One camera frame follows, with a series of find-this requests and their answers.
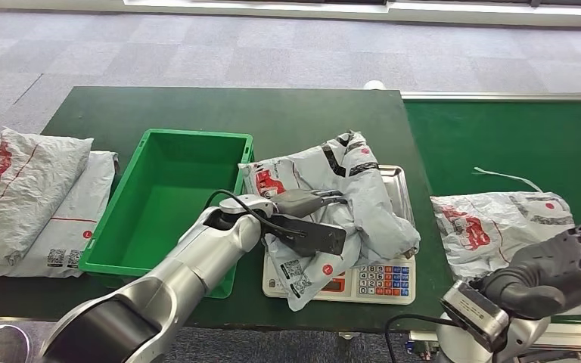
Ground green conveyor belt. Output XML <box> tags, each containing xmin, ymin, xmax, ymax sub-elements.
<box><xmin>402</xmin><ymin>99</ymin><xmax>581</xmax><ymax>324</ymax></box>

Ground flat white parcel, QR codes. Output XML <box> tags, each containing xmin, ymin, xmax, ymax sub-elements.
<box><xmin>7</xmin><ymin>150</ymin><xmax>120</xmax><ymax>281</ymax></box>

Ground bulky crumpled grey parcel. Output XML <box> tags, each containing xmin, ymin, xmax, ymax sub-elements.
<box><xmin>0</xmin><ymin>127</ymin><xmax>94</xmax><ymax>268</ymax></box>

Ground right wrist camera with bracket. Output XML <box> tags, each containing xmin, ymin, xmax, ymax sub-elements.
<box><xmin>440</xmin><ymin>280</ymin><xmax>511</xmax><ymax>354</ymax></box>

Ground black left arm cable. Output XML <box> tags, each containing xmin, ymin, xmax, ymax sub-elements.
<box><xmin>204</xmin><ymin>189</ymin><xmax>307</xmax><ymax>240</ymax></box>

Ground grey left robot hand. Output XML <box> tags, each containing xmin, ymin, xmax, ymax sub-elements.
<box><xmin>269</xmin><ymin>188</ymin><xmax>349</xmax><ymax>220</ymax></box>

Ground thin white plastic strip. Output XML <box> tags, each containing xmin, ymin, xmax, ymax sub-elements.
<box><xmin>472</xmin><ymin>167</ymin><xmax>545</xmax><ymax>194</ymax></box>

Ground aluminium conveyor side rail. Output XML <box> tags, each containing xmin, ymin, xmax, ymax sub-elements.
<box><xmin>400</xmin><ymin>91</ymin><xmax>581</xmax><ymax>102</ymax></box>

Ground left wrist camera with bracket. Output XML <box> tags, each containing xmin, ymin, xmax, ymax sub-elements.
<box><xmin>265</xmin><ymin>214</ymin><xmax>347</xmax><ymax>258</ymax></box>

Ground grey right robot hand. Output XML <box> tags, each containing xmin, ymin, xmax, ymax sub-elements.
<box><xmin>471</xmin><ymin>204</ymin><xmax>581</xmax><ymax>321</ymax></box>

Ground dark green table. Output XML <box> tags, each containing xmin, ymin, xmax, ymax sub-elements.
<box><xmin>0</xmin><ymin>85</ymin><xmax>467</xmax><ymax>336</ymax></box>

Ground green plastic crate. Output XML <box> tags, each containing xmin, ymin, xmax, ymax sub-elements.
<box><xmin>78</xmin><ymin>129</ymin><xmax>256</xmax><ymax>300</ymax></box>

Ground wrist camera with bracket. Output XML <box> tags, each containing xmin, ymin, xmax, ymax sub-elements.
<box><xmin>265</xmin><ymin>214</ymin><xmax>347</xmax><ymax>258</ymax></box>
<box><xmin>440</xmin><ymin>280</ymin><xmax>511</xmax><ymax>354</ymax></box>

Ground white wall ledge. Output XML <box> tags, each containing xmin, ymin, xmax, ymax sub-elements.
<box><xmin>0</xmin><ymin>0</ymin><xmax>581</xmax><ymax>29</ymax></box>

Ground large grey red-print parcel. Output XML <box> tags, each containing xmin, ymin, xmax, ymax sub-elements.
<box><xmin>430</xmin><ymin>191</ymin><xmax>581</xmax><ymax>317</ymax></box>

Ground white scale with steel tray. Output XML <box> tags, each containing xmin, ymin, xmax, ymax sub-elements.
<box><xmin>262</xmin><ymin>164</ymin><xmax>418</xmax><ymax>306</ymax></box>

